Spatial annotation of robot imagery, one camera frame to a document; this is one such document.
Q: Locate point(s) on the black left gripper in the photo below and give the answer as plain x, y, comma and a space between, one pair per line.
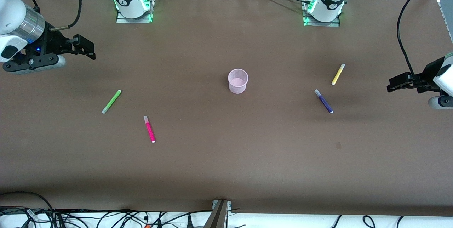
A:
426, 76

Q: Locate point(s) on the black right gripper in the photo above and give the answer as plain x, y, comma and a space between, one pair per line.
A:
53, 43

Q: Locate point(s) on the purple marker pen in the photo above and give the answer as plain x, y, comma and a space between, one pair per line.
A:
324, 102

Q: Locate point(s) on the pink marker pen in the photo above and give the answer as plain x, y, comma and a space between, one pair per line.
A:
150, 130

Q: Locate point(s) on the green marker pen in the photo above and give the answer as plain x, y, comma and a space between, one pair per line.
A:
111, 101

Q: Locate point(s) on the yellow marker pen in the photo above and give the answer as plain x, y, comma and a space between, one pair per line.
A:
338, 74

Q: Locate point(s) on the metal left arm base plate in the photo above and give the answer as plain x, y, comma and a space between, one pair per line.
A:
322, 24

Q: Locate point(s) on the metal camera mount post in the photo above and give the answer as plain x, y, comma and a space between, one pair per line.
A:
218, 215

